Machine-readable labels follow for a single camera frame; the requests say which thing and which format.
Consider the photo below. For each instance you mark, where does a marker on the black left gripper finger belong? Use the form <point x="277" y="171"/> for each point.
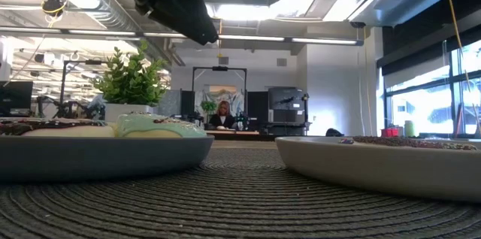
<point x="191" y="21"/>

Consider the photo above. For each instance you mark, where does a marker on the large mint green donut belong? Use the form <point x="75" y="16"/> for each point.
<point x="161" y="126"/>

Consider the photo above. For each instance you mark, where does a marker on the large chocolate drizzled donut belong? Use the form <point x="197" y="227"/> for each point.
<point x="37" y="126"/>

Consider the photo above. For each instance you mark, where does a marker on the small purple donut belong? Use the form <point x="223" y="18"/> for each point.
<point x="346" y="141"/>

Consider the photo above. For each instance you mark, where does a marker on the small brown sprinkled donut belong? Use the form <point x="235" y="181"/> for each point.
<point x="413" y="143"/>

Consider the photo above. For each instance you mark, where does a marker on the ceiling light strip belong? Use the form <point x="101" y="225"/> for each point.
<point x="324" y="40"/>
<point x="101" y="32"/>
<point x="251" y="38"/>

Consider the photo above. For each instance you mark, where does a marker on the small background plant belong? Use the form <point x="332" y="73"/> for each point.
<point x="208" y="106"/>

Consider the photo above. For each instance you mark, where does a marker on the green plant in white pot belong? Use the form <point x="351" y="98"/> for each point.
<point x="127" y="81"/>

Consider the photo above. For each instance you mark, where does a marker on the person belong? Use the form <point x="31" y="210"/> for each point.
<point x="223" y="120"/>

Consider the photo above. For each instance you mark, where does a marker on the wooden background table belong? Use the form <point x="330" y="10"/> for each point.
<point x="233" y="132"/>

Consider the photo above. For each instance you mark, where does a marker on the black screen on cart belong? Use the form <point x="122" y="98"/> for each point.
<point x="285" y="103"/>

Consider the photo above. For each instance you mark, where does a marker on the black light stand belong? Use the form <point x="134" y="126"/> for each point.
<point x="63" y="81"/>

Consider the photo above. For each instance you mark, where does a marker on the dark grey plate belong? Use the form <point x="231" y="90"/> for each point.
<point x="94" y="158"/>

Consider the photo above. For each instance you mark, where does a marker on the black computer monitor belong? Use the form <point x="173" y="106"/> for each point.
<point x="15" y="98"/>

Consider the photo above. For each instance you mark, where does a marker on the round grey woven placemat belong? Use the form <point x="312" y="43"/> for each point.
<point x="240" y="201"/>

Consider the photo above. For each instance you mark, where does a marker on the red box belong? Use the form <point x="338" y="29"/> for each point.
<point x="389" y="132"/>

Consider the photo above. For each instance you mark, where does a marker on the light grey plate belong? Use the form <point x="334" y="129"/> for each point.
<point x="376" y="171"/>

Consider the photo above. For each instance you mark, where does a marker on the green bottle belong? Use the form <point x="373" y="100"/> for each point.
<point x="409" y="128"/>

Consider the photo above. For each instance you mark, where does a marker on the black background rig frame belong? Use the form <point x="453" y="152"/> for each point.
<point x="219" y="68"/>

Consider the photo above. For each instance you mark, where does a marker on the wall painting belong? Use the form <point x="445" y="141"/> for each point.
<point x="222" y="92"/>

